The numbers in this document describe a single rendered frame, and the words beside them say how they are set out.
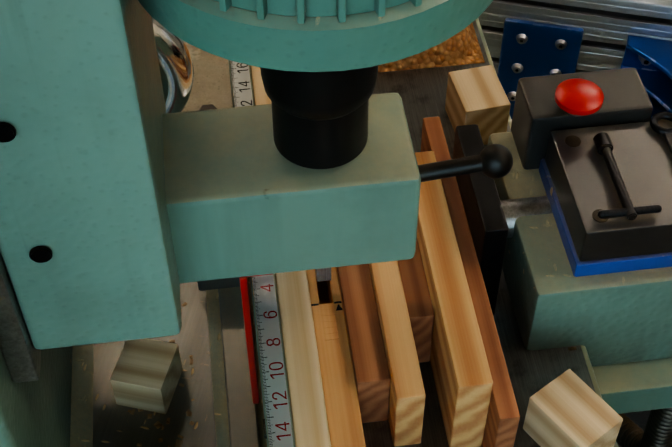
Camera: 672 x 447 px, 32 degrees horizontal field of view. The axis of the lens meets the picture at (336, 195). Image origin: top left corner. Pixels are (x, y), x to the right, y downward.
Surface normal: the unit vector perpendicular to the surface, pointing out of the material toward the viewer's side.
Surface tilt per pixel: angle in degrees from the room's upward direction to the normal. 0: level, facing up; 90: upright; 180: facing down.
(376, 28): 90
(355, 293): 0
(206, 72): 0
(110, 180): 90
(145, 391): 90
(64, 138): 90
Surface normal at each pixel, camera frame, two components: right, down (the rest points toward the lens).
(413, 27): 0.44, 0.67
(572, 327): 0.13, 0.74
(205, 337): 0.00, -0.66
